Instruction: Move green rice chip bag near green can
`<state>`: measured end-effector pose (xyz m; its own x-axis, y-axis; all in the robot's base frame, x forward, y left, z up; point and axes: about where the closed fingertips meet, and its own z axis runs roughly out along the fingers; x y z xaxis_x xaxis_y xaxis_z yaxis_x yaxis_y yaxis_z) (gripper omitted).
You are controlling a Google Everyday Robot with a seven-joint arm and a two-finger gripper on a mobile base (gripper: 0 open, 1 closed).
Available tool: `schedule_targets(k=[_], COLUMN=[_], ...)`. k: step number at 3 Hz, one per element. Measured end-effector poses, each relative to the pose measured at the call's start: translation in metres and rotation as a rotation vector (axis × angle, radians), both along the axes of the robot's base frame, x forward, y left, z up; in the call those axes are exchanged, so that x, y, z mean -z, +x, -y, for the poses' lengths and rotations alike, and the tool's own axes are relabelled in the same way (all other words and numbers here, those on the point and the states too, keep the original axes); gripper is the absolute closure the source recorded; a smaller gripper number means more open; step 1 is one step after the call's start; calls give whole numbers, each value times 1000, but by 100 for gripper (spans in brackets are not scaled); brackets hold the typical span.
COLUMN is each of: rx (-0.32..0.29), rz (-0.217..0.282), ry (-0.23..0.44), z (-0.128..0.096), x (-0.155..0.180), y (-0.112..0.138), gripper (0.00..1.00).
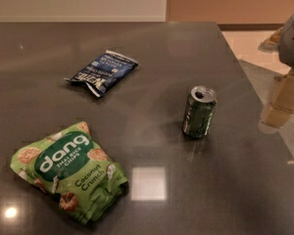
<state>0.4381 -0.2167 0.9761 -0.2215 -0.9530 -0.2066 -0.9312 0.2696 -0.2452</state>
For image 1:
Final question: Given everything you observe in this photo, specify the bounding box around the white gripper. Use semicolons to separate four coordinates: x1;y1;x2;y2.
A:
261;13;294;128

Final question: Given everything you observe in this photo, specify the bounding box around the green rice chip bag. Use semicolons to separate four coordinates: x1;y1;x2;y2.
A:
11;121;128;224

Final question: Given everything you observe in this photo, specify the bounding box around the green soda can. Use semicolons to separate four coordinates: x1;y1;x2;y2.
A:
182;85;217;139

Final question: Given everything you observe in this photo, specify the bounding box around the blue chip bag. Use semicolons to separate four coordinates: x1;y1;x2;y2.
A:
67;50;138;98

